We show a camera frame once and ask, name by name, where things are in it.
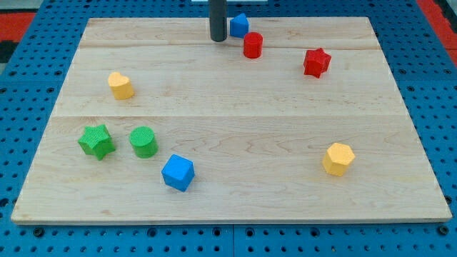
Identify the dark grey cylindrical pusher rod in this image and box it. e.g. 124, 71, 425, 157
209, 0, 227, 42

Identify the blue triangle block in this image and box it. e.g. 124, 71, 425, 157
229, 13, 249, 39

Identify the red cylinder block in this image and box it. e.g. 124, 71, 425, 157
243, 32, 263, 59

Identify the red star block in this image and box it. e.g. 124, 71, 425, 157
303, 48, 331, 79

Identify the yellow heart block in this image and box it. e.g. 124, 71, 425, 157
108, 71, 135, 100

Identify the light wooden board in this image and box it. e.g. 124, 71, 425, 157
11, 17, 452, 225

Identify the green cylinder block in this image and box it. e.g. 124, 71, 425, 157
129, 126, 159, 158

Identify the blue cube block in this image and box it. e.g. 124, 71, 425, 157
161, 154, 195, 192

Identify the green star block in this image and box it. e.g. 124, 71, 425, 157
78, 124, 116, 161

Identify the yellow hexagon block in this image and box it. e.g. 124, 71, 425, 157
322, 143, 356, 176

